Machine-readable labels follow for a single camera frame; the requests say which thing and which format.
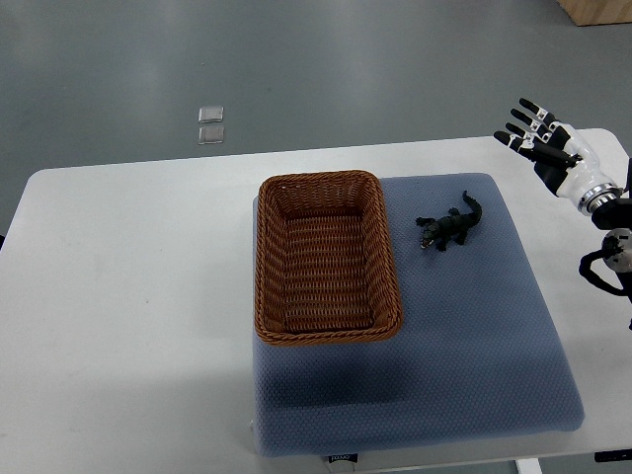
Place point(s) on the black table control panel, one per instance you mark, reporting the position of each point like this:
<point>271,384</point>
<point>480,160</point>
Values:
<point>613,456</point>

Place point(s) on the dark toy crocodile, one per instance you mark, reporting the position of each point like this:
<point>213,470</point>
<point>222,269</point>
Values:
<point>453,226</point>

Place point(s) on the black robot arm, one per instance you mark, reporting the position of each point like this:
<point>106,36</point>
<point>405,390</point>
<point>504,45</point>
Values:
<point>615,250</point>

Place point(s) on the upper metal floor plate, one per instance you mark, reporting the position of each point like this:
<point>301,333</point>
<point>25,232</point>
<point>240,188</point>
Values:
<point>210,114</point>

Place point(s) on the lower metal floor plate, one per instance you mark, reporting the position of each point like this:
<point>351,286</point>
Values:
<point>211,134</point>

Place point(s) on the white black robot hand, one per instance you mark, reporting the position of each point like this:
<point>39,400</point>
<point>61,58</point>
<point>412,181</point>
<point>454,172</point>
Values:
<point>562,159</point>

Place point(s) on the brown wicker basket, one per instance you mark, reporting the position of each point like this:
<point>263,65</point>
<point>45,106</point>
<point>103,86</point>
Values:
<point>324,268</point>

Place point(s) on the blue grey foam cushion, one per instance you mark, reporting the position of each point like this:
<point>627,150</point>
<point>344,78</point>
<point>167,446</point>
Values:
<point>477,355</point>

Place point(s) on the metal floor plate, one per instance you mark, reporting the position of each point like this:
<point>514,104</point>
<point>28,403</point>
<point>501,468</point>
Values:
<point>210,114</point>
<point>211,134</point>

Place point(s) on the wooden box corner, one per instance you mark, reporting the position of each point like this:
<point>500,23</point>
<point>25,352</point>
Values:
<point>597,12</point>

